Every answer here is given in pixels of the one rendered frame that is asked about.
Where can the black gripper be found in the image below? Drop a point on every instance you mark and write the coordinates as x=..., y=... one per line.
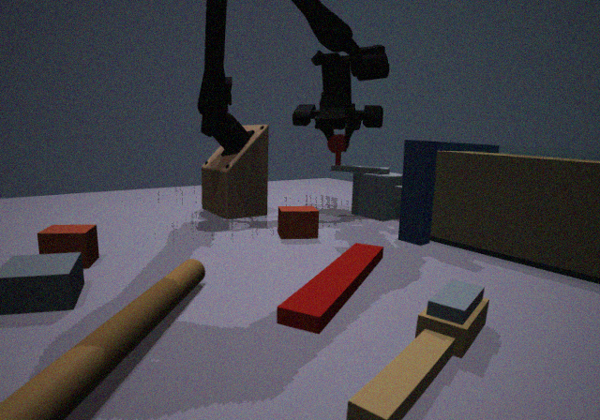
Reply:
x=372, y=115

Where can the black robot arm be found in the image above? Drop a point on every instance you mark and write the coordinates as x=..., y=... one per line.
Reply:
x=367, y=63

